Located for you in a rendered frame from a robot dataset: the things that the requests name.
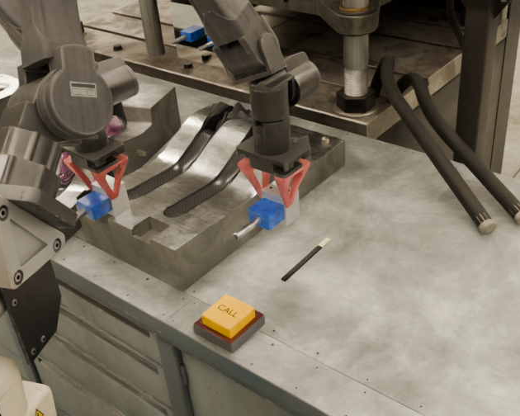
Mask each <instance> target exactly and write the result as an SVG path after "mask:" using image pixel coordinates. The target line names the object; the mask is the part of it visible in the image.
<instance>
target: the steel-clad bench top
mask: <svg viewBox="0 0 520 416"><path fill-rule="evenodd" d="M20 65H21V51H20V50H19V49H18V48H17V47H16V46H15V45H12V46H10V47H7V48H6V49H3V50H0V74H2V73H3V74H6V75H8V76H11V77H14V78H18V77H17V67H18V66H20ZM134 74H135V76H136V78H137V80H138V83H146V84H155V85H164V86H173V87H175V89H176V94H177V104H178V110H179V115H180V120H181V125H183V124H184V123H185V121H186V120H187V119H188V118H189V117H190V116H191V115H192V114H193V113H194V112H196V111H198V110H200V109H202V108H204V107H207V106H212V104H214V103H218V102H224V103H226V104H228V105H231V106H233V107H234V105H235V104H236V103H237V102H239V101H235V100H233V99H229V98H226V97H221V96H218V95H215V94H211V93H208V92H203V91H200V90H197V89H194V88H190V87H185V86H182V85H179V84H176V83H170V82H168V81H164V80H162V79H158V78H153V77H150V76H147V75H143V74H141V73H135V72H134ZM240 103H241V104H242V105H243V107H244V108H245V109H246V110H247V109H249V110H251V105H250V104H247V103H244V102H240ZM290 125H295V126H299V127H301V128H305V129H307V130H312V131H315V132H319V133H321V134H325V135H330V136H333V137H336V138H339V139H344V140H345V165H344V166H342V167H341V168H340V169H339V170H338V171H337V172H335V173H334V174H333V175H331V176H330V177H328V178H327V179H326V180H325V181H323V182H322V183H321V184H319V185H318V186H317V187H316V188H315V189H314V190H312V191H311V192H310V193H308V194H307V195H306V196H304V197H303V198H302V199H300V200H299V204H300V217H298V218H297V219H296V220H294V221H293V222H292V223H291V224H289V225H288V226H285V225H281V224H278V225H276V226H275V227H274V228H272V229H271V230H267V229H262V230H261V231H260V232H259V233H257V234H256V235H254V236H253V237H252V238H251V239H250V240H249V241H248V242H246V243H245V244H243V245H242V246H241V247H240V248H238V249H237V250H236V251H234V252H233V253H231V254H230V255H229V256H228V257H227V258H226V259H225V260H223V261H222V262H220V263H219V264H218V265H217V266H215V267H214V268H213V269H211V270H210V271H209V272H207V273H206V274H205V275H204V276H203V277H202V278H200V279H199V280H198V281H196V282H195V283H194V284H192V285H191V286H190V287H188V288H187V289H186V290H185V291H184V292H182V291H180V290H178V289H176V288H174V287H172V286H170V285H168V284H166V283H164V282H162V281H160V280H159V279H157V278H155V277H152V276H150V275H149V274H147V273H145V272H142V271H141V270H139V269H137V268H136V267H133V266H131V265H130V264H128V263H126V262H123V261H121V260H120V259H118V258H115V257H113V256H111V255H110V254H109V253H106V252H104V251H102V250H101V249H99V248H96V247H94V246H92V245H91V244H89V243H87V242H86V239H85V236H84V233H83V227H81V228H80V229H79V230H78V231H77V232H76V233H75V234H74V235H73V236H72V237H71V238H70V239H69V240H68V241H67V242H66V244H65V246H64V247H63V248H62V249H61V250H59V251H58V252H57V253H56V254H55V255H54V256H53V257H52V258H51V260H52V261H54V262H56V263H58V264H59V265H61V266H63V267H65V268H67V269H69V270H70V271H72V272H74V273H76V274H78V275H79V276H81V277H83V278H85V279H86V280H88V281H90V282H91V283H93V284H95V285H97V286H99V287H101V288H102V289H104V290H105V291H108V292H110V293H111V294H113V295H115V296H117V297H118V298H120V299H122V300H123V301H125V302H127V303H129V304H131V305H133V306H134V307H136V308H137V309H139V310H142V311H144V312H145V313H146V314H149V315H150V316H152V317H154V318H156V319H157V320H159V321H161V322H163V323H164V324H166V325H168V326H169V327H171V328H173V329H176V330H177V331H178V332H180V333H182V334H184V335H186V336H188V337H189V338H191V339H193V340H195V341H196V342H198V343H200V344H202V345H203V346H205V347H208V348H209V349H210V350H212V351H214V352H216V353H218V354H220V355H221V356H222V357H225V358H227V359H228V360H230V361H232V362H234V363H235V364H237V365H239V366H241V367H242V368H244V369H246V370H248V371H250V372H252V373H253V374H254V375H256V376H259V377H261V378H262V379H264V380H265V381H267V382H269V383H271V384H273V385H274V386H276V387H278V388H280V389H281V390H284V391H285V392H287V393H288V394H290V395H293V396H294V397H296V398H297V399H299V400H301V401H303V402H305V403H307V404H308V405H310V406H312V407H313V408H315V409H317V410H319V411H320V412H322V413H324V414H326V415H328V416H520V225H518V224H517V223H516V221H515V220H514V219H513V218H512V217H511V216H510V215H509V213H508V212H507V211H506V210H505V209H504V208H503V207H502V206H501V205H500V204H499V203H498V202H497V201H496V200H495V198H494V197H493V196H492V195H491V194H490V193H489V192H488V190H487V189H486V188H485V187H484V186H483V185H482V184H481V182H480V181H479V180H478V179H477V178H476V177H475V176H474V174H473V173H472V172H471V171H470V170H469V169H468V168H467V166H466V165H465V164H463V163H458V162H454V161H451V160H450V161H451V163H452V164H453V166H454V167H455V169H456V170H457V171H458V172H459V174H460V175H461V176H462V178H463V179H464V181H465V182H466V184H467V185H468V186H469V188H470V189H471V190H472V191H473V193H474V194H475V196H476V197H477V199H478V200H479V201H480V203H481V204H482V206H483V207H484V208H485V209H486V211H487V212H488V213H489V215H490V216H491V218H492V219H493V221H494V223H495V224H496V225H497V226H496V229H495V230H494V231H493V232H492V233H490V234H482V233H481V232H480V230H479V229H478V228H477V226H476V225H475V223H474V221H473V220H472V219H471V218H470V216H469V215H468V213H467V212H466V210H465V209H464V207H463V206H462V204H461V203H460V202H459V201H458V199H457V198H456V196H455V195H454V193H453V192H452V190H451V189H450V187H449V186H448V185H447V183H446V182H445V181H444V179H443V178H442V176H441V174H440V173H439V172H438V170H437V169H436V168H435V166H434V165H433V163H432V162H431V160H430V159H429V157H428V156H427V155H426V154H425V153H422V152H419V151H416V150H412V149H407V148H404V147H401V146H398V145H395V144H389V143H386V142H383V141H380V140H377V139H372V138H368V137H366V136H362V135H357V134H353V133H351V132H347V131H345V130H339V129H336V128H333V127H330V126H326V125H321V124H318V123H315V122H312V121H307V120H303V119H301V118H297V117H294V116H290ZM494 175H495V176H496V177H497V178H498V179H499V180H500V181H501V182H502V183H503V184H504V185H505V186H506V187H507V188H508V189H509V190H510V191H511V192H512V193H513V194H514V195H515V197H516V198H517V199H518V200H519V201H520V180H519V179H516V178H513V177H508V176H504V175H501V174H498V173H494ZM325 238H329V239H331V240H330V241H329V242H328V243H327V244H326V245H325V246H324V247H322V248H321V249H320V250H319V251H318V252H317V253H316V254H315V255H314V256H313V257H312V258H311V259H310V260H309V261H308V262H307V263H306V264H304V265H303V266H302V267H301V268H300V269H299V270H298V271H297V272H296V273H294V274H293V275H292V276H291V277H290V278H289V279H288V280H287V281H283V280H282V279H281V278H282V277H283V276H285V275H286V274H287V273H288V272H289V271H290V270H291V269H292V268H293V267H294V266H295V265H296V264H297V263H298V262H299V261H301V260H302V259H303V258H304V257H305V256H306V255H307V254H308V253H310V252H311V251H312V250H313V249H314V248H315V247H316V246H318V245H319V244H320V243H321V242H322V241H323V240H324V239H325ZM224 295H230V296H232V297H234V298H235V299H237V300H240V301H242V302H243V303H245V304H247V305H250V306H252V307H253V308H254V309H255V310H256V311H258V312H260V313H262V314H264V316H265V324H264V325H263V326H262V327H261V328H260V329H259V330H258V331H257V332H256V333H255V334H254V335H253V336H252V337H251V338H249V339H248V340H247V341H246V342H245V343H244V344H243V345H242V346H241V347H240V348H238V349H237V350H236V351H235V352H234V353H231V352H229V351H227V350H225V349H223V348H222V347H220V346H218V345H216V344H214V343H213V342H211V341H209V340H207V339H206V338H203V337H202V336H200V335H198V334H197V333H195V329H194V323H195V322H196V321H197V320H198V319H199V318H201V315H202V314H203V313H204V312H206V311H207V310H208V309H209V308H210V307H211V306H212V305H213V304H215V303H216V302H217V301H218V300H220V299H221V298H222V297H223V296H224Z"/></svg>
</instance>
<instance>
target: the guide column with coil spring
mask: <svg viewBox="0 0 520 416"><path fill-rule="evenodd" d="M138 2H139V10H140V15H141V20H142V25H143V30H144V38H145V43H146V48H147V52H148V56H149V57H159V56H162V55H164V54H165V49H164V44H163V35H162V30H161V25H160V19H159V14H158V4H157V0H138Z"/></svg>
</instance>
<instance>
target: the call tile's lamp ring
mask: <svg viewBox="0 0 520 416"><path fill-rule="evenodd" d="M255 314H257V316H256V317H255V318H254V319H253V320H252V321H251V322H249V323H248V324H247V325H246V326H245V327H244V328H243V329H241V330H240V331H239V332H238V333H237V334H236V335H235V336H234V337H233V338H231V339H230V338H227V337H225V336H224V335H223V334H221V333H218V332H216V331H215V330H213V329H211V328H209V327H207V326H205V325H204V324H202V323H201V321H202V318H199V319H198V320H197V321H196V322H195V323H194V324H195V325H197V326H199V327H201V328H202V329H204V330H206V331H208V332H210V333H212V334H214V335H215V336H217V337H219V338H221V339H223V340H225V341H226V342H228V343H230V344H232V343H233V342H234V341H235V340H237V339H238V338H239V337H240V336H241V335H242V334H243V333H244V332H246V331H247V330H248V329H249V328H250V327H251V326H252V325H253V324H254V323H256V322H257V321H258V320H259V319H260V318H261V317H262V316H263V315H264V314H262V313H260V312H258V311H256V310H255Z"/></svg>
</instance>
